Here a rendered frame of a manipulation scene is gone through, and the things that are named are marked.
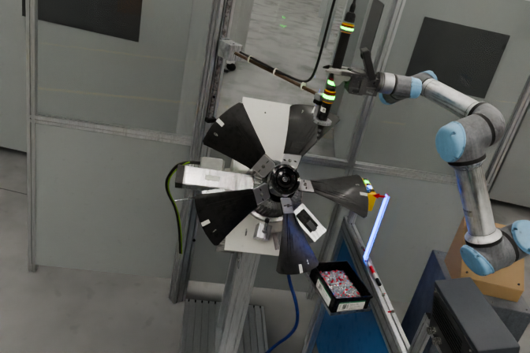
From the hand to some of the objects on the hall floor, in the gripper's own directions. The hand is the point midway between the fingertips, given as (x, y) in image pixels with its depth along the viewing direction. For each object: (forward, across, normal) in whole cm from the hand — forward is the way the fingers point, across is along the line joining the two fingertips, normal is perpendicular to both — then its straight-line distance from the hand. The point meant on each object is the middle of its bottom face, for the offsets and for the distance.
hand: (328, 67), depth 166 cm
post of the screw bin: (-20, -11, -166) cm, 168 cm away
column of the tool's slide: (+39, +59, -166) cm, 180 cm away
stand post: (+11, +10, -166) cm, 167 cm away
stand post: (+11, +33, -166) cm, 170 cm away
